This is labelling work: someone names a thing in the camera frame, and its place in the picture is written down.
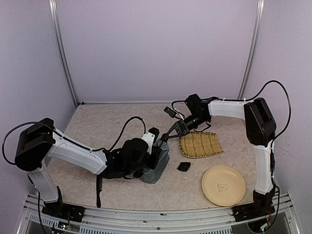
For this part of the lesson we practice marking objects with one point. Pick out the woven bamboo tray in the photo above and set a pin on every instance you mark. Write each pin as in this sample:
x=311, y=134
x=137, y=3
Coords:
x=199, y=145

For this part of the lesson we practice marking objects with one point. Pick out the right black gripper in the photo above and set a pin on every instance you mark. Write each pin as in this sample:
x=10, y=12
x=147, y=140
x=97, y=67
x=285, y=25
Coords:
x=180, y=126

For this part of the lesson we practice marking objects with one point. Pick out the black plastic comb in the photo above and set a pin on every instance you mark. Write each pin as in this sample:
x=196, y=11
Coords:
x=98, y=190

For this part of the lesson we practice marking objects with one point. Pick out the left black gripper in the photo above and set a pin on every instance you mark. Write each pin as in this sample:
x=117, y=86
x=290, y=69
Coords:
x=152, y=164

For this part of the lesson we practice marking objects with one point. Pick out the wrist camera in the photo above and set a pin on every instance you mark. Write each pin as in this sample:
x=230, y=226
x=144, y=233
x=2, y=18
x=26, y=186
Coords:
x=173, y=113
x=151, y=136

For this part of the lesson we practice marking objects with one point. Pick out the aluminium frame post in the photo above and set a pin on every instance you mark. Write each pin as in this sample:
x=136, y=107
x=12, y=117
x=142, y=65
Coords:
x=61, y=50
x=252, y=49

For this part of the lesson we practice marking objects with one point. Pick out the beige round plate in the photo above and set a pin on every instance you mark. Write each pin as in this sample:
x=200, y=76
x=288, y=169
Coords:
x=223, y=186

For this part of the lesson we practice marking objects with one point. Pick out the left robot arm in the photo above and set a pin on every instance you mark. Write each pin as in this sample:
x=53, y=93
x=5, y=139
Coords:
x=43, y=140

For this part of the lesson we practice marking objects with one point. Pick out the black clipper guard attachment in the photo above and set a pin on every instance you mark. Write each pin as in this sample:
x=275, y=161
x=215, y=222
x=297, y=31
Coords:
x=184, y=166

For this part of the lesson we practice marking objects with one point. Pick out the front aluminium rail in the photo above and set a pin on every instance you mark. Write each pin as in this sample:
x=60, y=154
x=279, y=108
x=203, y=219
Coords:
x=219, y=220

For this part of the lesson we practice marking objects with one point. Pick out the grey zip pouch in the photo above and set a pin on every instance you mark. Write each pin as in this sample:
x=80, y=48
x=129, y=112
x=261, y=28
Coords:
x=151, y=176

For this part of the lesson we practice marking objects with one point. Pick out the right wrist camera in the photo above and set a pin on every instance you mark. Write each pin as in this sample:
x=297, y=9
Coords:
x=173, y=113

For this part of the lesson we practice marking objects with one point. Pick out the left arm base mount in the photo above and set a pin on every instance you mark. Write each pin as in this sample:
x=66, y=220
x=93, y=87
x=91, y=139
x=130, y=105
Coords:
x=62, y=210

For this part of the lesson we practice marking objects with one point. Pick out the right aluminium frame post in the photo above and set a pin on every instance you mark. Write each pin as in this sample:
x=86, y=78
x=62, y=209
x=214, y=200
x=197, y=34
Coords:
x=252, y=49

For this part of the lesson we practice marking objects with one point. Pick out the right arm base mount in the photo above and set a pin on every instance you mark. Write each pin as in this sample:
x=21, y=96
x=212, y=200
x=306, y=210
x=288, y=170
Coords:
x=262, y=205

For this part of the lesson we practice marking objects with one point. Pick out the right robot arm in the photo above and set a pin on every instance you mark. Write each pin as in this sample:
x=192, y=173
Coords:
x=259, y=126

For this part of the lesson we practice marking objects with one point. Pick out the left aluminium frame post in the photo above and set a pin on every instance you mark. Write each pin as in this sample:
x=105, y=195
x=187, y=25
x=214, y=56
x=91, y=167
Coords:
x=61, y=50

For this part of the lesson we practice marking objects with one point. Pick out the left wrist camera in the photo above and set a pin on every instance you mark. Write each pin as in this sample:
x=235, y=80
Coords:
x=151, y=136

